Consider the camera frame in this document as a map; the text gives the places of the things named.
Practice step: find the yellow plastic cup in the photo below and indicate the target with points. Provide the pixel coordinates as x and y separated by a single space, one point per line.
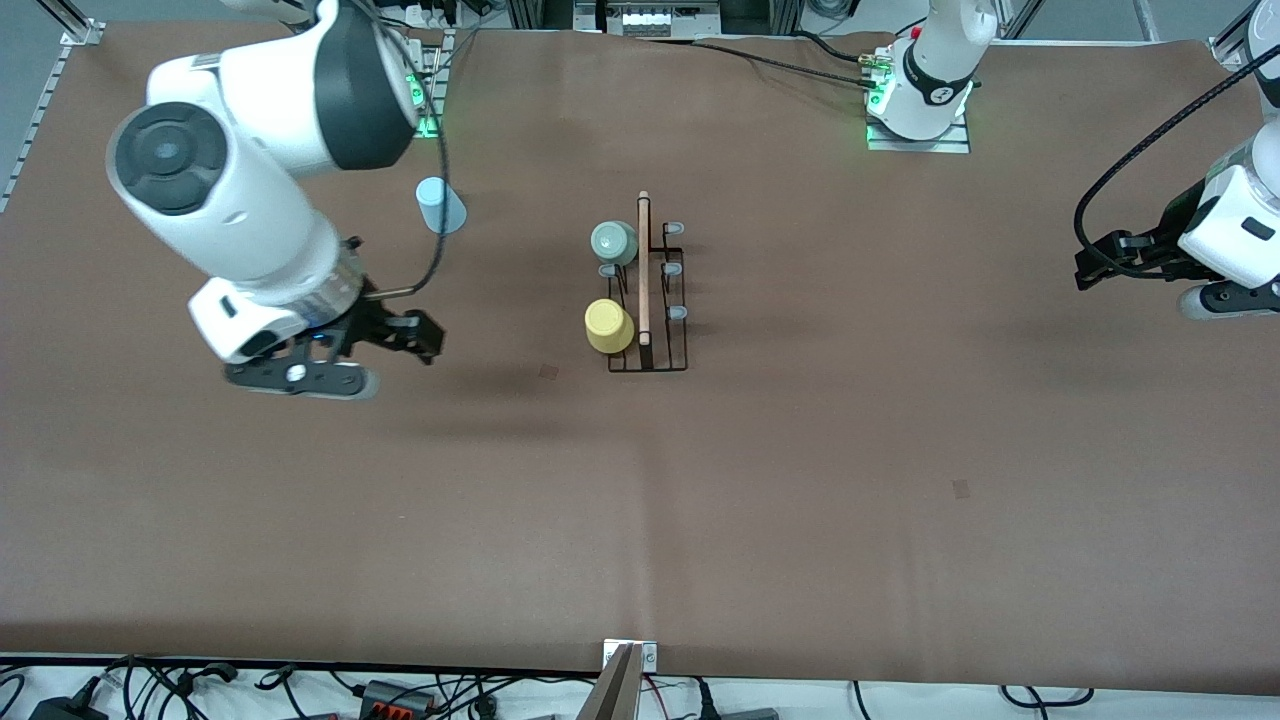
608 326

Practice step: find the black box orange connectors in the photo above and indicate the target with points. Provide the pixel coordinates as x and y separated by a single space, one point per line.
398 697

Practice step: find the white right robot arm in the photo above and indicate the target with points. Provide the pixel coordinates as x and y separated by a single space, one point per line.
250 220

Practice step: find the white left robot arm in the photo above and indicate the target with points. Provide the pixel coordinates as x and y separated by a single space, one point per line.
935 60

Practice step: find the black power adapter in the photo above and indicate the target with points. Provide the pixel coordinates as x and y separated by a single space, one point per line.
65 708

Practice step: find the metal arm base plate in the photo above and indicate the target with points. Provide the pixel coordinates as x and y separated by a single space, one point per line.
920 144
432 125

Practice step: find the light blue plastic cup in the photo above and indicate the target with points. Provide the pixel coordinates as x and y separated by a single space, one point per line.
432 205

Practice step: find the small metal bracket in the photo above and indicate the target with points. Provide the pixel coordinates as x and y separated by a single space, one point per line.
648 655

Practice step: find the grey metal mast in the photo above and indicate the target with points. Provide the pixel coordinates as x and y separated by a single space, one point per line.
612 695

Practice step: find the pale green plastic cup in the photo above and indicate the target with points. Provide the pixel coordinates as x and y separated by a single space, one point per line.
612 243

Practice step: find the aluminium rack frame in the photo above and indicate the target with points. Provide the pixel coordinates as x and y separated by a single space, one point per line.
540 12

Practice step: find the white power strip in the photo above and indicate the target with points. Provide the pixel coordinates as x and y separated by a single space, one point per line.
648 20

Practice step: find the perforated aluminium rail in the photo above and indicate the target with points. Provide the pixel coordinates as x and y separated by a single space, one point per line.
35 120

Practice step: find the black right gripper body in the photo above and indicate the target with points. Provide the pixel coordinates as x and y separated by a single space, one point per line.
367 324

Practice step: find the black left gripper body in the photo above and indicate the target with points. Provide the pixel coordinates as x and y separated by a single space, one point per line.
1166 243

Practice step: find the aluminium frame post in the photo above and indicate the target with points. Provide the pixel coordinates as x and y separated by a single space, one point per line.
1222 50
75 25

